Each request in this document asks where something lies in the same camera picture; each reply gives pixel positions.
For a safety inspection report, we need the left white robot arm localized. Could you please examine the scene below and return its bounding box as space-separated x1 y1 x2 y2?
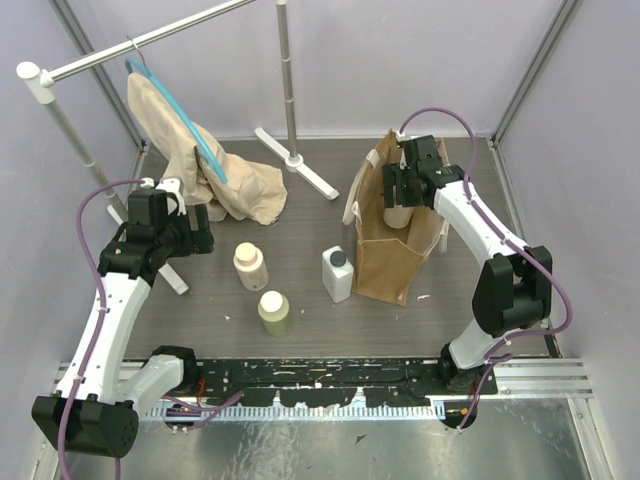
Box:
31 178 214 459

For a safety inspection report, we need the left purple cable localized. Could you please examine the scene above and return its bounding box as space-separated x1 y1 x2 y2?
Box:
55 177 154 480

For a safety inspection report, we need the purple cable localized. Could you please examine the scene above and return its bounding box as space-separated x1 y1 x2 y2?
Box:
55 177 154 480
399 107 573 432

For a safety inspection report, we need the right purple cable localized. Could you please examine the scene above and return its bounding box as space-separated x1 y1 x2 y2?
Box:
399 107 573 432

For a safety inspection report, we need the brown canvas bag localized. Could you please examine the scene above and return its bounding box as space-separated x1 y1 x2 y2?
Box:
342 130 449 306

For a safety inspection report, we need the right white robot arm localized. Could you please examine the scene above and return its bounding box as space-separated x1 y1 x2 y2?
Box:
383 133 552 394

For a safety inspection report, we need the beige cloth garment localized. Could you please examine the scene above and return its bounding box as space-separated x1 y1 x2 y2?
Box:
127 73 288 225

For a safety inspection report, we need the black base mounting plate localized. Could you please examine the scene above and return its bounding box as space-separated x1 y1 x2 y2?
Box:
168 357 482 408

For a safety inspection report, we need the white garment rack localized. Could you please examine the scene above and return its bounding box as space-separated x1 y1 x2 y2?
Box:
15 0 340 296

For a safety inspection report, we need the yellow-green bottle cream cap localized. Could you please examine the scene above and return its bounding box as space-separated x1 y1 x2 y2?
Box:
258 290 293 337

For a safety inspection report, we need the blue clothes hanger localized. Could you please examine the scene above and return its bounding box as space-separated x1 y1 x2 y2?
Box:
125 58 228 184

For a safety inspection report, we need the white square bottle black cap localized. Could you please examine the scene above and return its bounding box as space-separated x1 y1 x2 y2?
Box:
321 246 354 303

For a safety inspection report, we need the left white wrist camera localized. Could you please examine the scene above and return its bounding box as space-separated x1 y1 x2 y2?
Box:
140 177 187 216

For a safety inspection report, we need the beige bottle pink cap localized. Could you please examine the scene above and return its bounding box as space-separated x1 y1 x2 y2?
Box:
233 242 268 291

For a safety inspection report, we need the cream bottle beige cap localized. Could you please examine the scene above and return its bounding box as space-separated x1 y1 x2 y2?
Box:
383 205 414 230

